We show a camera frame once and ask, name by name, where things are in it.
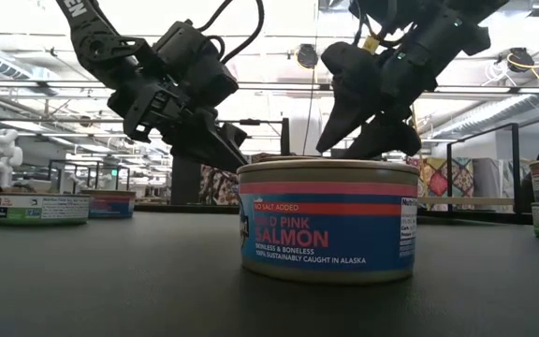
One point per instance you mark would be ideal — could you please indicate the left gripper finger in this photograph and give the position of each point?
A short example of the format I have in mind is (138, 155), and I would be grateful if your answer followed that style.
(208, 140)
(237, 133)

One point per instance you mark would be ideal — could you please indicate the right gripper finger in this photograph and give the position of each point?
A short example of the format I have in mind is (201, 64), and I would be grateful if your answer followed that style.
(386, 140)
(342, 119)

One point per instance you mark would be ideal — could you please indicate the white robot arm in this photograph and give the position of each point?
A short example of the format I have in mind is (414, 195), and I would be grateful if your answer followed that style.
(3, 154)

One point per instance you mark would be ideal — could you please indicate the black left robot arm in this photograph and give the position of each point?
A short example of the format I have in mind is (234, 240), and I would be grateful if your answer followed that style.
(94, 44)

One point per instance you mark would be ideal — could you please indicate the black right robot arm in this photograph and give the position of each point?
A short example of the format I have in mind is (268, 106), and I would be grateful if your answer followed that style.
(466, 9)

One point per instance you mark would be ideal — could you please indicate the white building column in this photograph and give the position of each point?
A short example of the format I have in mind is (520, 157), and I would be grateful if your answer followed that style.
(304, 131)

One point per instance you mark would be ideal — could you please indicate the brown patterned quilt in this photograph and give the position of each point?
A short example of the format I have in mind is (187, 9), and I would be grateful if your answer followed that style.
(218, 187)

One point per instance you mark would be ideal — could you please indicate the black cabinet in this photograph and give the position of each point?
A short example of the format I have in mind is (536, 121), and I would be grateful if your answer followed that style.
(185, 185)

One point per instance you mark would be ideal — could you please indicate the pale hanging cloth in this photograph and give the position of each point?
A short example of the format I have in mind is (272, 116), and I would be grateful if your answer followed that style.
(491, 178)

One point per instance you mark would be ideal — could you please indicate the black table mat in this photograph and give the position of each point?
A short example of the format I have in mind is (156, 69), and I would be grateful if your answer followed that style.
(110, 281)

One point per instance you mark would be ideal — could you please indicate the black shelf post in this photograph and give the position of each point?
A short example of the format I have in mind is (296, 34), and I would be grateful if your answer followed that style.
(285, 136)

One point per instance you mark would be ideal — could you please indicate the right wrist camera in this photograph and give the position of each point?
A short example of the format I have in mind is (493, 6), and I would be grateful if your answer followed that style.
(351, 65)

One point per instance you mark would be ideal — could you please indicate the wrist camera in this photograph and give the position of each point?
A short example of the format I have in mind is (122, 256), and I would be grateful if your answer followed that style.
(351, 65)
(194, 65)

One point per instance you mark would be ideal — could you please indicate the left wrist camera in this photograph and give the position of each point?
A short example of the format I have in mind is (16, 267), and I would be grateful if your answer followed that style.
(194, 65)

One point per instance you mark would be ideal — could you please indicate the black metal frame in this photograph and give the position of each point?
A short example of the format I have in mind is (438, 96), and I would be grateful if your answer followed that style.
(97, 173)

